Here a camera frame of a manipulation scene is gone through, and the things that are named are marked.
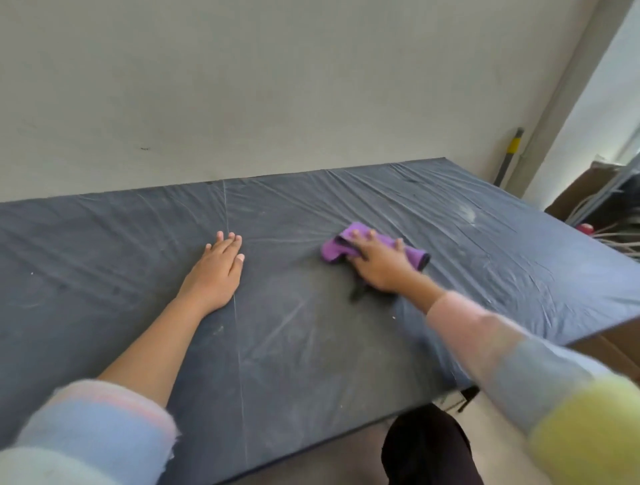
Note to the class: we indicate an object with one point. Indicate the purple cloth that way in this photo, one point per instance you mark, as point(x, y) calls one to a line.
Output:
point(332, 250)

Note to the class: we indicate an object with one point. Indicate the grey wall pipe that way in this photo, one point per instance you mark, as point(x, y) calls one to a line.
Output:
point(560, 90)

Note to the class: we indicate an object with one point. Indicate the person's right hand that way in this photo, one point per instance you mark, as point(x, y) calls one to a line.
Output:
point(385, 265)

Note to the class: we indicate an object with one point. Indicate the red capped item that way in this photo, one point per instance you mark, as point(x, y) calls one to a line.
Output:
point(584, 229)

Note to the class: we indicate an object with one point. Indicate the person's black trousers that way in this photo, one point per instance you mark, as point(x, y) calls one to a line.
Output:
point(425, 449)

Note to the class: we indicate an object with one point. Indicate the person's left hand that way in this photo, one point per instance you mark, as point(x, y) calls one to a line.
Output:
point(215, 275)

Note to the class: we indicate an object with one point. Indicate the dark grey covered table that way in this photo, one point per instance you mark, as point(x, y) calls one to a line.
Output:
point(125, 250)

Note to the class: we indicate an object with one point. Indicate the person's left forearm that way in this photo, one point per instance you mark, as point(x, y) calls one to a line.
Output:
point(115, 389)

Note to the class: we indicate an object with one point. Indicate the brown cardboard box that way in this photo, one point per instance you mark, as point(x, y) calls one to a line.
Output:
point(615, 350)
point(575, 195)

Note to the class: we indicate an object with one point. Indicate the black table leg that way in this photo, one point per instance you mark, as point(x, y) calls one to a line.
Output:
point(469, 397)

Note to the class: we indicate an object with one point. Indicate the person's right forearm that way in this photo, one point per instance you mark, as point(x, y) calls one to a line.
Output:
point(525, 370)

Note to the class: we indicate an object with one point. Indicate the grey pole yellow band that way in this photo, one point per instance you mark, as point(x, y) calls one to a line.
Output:
point(510, 155)

